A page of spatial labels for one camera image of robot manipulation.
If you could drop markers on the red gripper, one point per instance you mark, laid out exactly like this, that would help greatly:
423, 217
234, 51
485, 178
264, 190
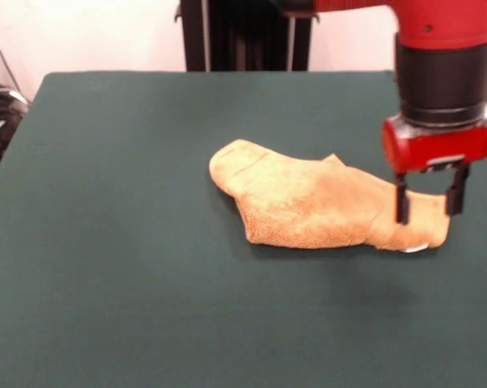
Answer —
437, 147

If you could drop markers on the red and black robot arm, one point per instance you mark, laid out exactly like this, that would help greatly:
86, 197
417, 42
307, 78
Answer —
445, 72

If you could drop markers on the tan terry towel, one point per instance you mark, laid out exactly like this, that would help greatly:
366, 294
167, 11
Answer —
308, 202

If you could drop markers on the dark green table cloth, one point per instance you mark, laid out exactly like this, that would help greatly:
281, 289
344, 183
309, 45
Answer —
106, 262

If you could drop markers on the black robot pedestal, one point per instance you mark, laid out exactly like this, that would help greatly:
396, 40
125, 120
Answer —
195, 40

